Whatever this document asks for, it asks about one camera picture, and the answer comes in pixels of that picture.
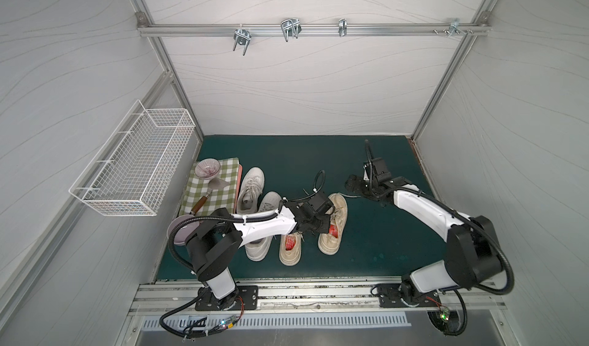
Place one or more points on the metal U-bolt hook left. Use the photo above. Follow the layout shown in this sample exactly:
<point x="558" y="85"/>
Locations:
<point x="242" y="38"/>

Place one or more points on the metal clip hook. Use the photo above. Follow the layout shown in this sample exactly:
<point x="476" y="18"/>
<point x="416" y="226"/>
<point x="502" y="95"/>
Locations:
<point x="342" y="27"/>

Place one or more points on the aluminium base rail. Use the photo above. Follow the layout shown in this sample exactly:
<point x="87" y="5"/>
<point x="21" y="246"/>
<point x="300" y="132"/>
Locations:
<point x="274" y="295"/>

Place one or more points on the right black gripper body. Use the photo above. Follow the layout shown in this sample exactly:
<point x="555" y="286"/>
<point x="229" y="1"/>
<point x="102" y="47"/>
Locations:
<point x="375" y="169"/>

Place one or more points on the metal u-bolt hook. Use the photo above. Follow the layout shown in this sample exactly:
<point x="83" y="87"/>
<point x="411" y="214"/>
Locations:
<point x="242" y="38"/>
<point x="291" y="28"/>

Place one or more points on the metal U-bolt hook middle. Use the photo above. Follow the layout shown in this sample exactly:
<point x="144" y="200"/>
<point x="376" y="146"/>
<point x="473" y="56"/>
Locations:
<point x="291" y="28"/>

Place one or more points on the beige lace sneaker with laces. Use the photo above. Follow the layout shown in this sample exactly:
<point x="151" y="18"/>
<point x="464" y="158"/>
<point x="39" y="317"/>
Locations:
<point x="338" y="215"/>

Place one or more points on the white wire basket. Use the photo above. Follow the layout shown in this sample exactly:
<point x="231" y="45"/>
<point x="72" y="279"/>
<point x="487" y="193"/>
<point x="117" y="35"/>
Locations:
<point x="131" y="172"/>

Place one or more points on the metal bracket hook right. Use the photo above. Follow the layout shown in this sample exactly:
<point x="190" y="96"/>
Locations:
<point x="454" y="29"/>

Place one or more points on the white slotted cable duct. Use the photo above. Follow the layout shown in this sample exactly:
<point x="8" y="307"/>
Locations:
<point x="270" y="321"/>

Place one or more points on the white sneaker rear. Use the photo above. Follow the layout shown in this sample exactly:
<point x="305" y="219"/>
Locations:
<point x="250" y="190"/>

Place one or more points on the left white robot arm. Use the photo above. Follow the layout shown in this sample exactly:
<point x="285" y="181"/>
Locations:
<point x="206" y="245"/>

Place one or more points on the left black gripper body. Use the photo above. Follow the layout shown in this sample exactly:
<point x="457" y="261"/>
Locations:
<point x="320" y="217"/>

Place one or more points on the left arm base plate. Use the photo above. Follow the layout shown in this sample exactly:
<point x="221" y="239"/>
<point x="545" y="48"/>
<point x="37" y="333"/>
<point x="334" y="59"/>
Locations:
<point x="243" y="297"/>

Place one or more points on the beige lace sneaker near front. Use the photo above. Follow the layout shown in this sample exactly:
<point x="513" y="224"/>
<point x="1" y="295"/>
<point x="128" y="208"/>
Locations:
<point x="290" y="251"/>

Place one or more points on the purple saucepan wooden handle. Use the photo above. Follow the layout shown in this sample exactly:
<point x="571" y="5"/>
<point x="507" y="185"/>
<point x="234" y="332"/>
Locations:
<point x="192" y="206"/>

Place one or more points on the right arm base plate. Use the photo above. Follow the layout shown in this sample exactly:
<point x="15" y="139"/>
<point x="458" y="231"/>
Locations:
<point x="403" y="295"/>

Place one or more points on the red orange insole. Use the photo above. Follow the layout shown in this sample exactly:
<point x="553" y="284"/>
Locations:
<point x="333" y="231"/>

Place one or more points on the red insole in front sneaker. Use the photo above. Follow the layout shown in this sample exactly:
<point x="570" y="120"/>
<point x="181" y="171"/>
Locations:
<point x="290" y="242"/>

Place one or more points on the metal crossbar rail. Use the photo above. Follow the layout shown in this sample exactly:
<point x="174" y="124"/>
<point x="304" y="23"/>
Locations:
<point x="308" y="30"/>

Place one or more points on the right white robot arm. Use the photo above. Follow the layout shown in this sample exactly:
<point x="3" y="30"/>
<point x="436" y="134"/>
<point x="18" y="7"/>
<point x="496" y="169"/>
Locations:
<point x="473" y="257"/>

